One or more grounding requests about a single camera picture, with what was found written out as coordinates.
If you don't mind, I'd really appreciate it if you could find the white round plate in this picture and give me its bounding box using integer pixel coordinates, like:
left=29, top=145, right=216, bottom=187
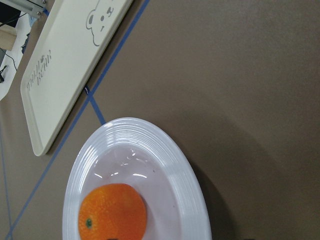
left=62, top=117, right=212, bottom=240

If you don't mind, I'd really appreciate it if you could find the orange fruit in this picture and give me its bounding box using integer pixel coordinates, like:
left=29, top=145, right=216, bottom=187
left=78, top=183, right=147, bottom=240

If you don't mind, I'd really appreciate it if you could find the cream bear tray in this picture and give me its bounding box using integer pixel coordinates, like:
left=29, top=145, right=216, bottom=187
left=20, top=0, right=131, bottom=156

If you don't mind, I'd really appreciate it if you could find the aluminium frame post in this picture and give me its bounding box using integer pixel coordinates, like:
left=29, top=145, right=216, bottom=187
left=15, top=0, right=48, bottom=17

